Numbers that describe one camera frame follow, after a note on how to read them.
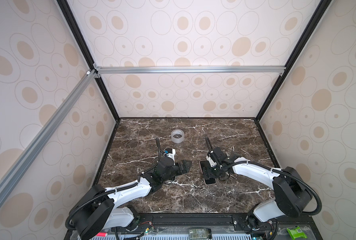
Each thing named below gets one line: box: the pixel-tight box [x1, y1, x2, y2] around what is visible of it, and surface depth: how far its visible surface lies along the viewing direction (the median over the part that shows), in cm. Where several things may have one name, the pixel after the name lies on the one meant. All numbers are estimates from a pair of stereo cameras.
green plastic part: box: [286, 226, 308, 240], surface depth 71 cm
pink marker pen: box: [96, 232, 108, 237], surface depth 72 cm
